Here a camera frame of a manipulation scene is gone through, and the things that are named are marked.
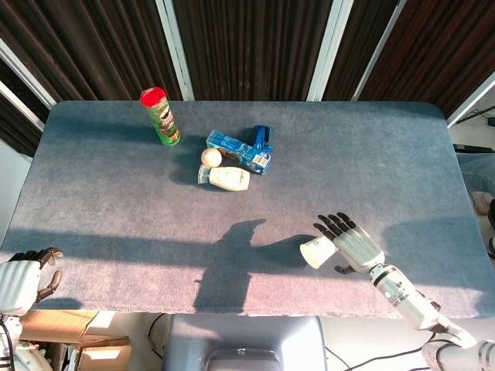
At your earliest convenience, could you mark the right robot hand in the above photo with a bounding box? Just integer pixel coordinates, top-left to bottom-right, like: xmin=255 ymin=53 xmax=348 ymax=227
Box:
xmin=312 ymin=211 xmax=386 ymax=276

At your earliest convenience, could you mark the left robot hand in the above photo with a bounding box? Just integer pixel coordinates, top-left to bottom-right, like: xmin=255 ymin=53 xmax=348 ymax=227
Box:
xmin=0 ymin=247 xmax=66 ymax=317

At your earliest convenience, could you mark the white paper cup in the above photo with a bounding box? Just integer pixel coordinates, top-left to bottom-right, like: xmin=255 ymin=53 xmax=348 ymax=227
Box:
xmin=299 ymin=236 xmax=337 ymax=270

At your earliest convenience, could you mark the brown cardboard box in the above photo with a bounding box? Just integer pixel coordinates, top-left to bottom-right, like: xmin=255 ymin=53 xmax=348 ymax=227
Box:
xmin=19 ymin=310 xmax=132 ymax=371

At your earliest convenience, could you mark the blue table cloth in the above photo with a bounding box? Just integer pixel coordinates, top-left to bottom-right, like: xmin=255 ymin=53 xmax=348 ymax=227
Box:
xmin=0 ymin=100 xmax=495 ymax=320

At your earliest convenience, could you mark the grey robot torso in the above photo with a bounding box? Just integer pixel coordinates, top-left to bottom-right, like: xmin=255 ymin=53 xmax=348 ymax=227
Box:
xmin=160 ymin=313 xmax=328 ymax=371

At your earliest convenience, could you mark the white squeeze bottle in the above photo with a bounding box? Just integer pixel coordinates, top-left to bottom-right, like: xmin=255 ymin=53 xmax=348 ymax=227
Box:
xmin=197 ymin=165 xmax=251 ymax=192

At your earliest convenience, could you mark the blue cardboard box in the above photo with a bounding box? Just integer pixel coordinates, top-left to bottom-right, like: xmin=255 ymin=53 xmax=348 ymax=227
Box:
xmin=206 ymin=124 xmax=274 ymax=176

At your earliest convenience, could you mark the white ball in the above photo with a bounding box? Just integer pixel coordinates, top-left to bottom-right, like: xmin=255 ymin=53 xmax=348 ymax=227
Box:
xmin=200 ymin=148 xmax=223 ymax=168

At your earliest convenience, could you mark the green chips can red lid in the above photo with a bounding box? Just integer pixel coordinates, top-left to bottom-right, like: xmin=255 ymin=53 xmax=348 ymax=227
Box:
xmin=139 ymin=87 xmax=182 ymax=147

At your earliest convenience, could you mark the black cable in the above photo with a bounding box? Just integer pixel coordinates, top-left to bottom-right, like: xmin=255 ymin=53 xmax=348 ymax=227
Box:
xmin=324 ymin=339 xmax=446 ymax=371

